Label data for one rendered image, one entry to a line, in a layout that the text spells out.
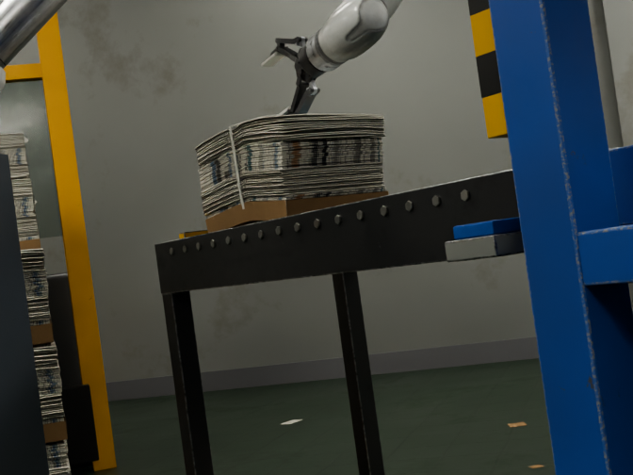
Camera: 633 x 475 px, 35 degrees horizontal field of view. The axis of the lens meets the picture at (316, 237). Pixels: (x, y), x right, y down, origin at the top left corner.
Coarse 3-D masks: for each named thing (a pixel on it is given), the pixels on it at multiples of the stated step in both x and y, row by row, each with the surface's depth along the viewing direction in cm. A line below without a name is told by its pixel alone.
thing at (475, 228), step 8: (464, 224) 139; (472, 224) 137; (480, 224) 136; (488, 224) 135; (496, 224) 134; (504, 224) 135; (512, 224) 136; (456, 232) 140; (464, 232) 138; (472, 232) 137; (480, 232) 136; (488, 232) 135; (496, 232) 134; (504, 232) 135
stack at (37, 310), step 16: (32, 256) 232; (32, 272) 232; (32, 288) 232; (32, 304) 231; (48, 304) 235; (32, 320) 231; (48, 320) 232; (48, 352) 232; (48, 368) 232; (48, 384) 232; (48, 400) 232; (48, 416) 231; (64, 416) 232; (48, 448) 231; (64, 448) 232; (48, 464) 231; (64, 464) 232
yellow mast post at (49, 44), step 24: (48, 24) 402; (48, 48) 402; (48, 72) 401; (48, 96) 400; (48, 120) 400; (72, 144) 402; (72, 168) 401; (72, 192) 401; (72, 216) 400; (72, 240) 400; (72, 264) 399; (72, 288) 398; (96, 336) 400; (96, 360) 399; (96, 384) 399; (96, 408) 398; (96, 432) 398
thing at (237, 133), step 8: (240, 128) 228; (240, 136) 228; (240, 144) 228; (232, 152) 230; (240, 152) 228; (232, 160) 231; (240, 160) 228; (232, 168) 231; (240, 168) 229; (240, 176) 228; (240, 184) 228; (248, 200) 228
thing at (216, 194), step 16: (208, 144) 239; (224, 144) 233; (208, 160) 240; (224, 160) 234; (208, 176) 241; (224, 176) 235; (208, 192) 240; (224, 192) 234; (208, 208) 241; (224, 208) 236; (240, 224) 231
